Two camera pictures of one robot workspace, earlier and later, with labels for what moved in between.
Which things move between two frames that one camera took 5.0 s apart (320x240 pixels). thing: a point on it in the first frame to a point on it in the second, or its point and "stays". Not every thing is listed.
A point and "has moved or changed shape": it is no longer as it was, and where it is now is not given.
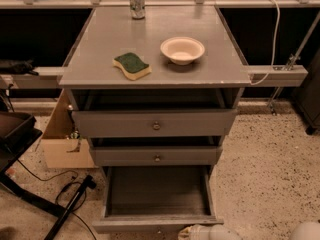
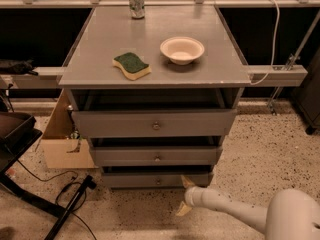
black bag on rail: x=17 y=66 stays
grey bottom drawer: x=155 y=199 has moved or changed shape
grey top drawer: x=124 y=123 stays
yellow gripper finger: x=184 y=234 to x=186 y=183
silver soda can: x=137 y=2 stays
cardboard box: x=62 y=149 stays
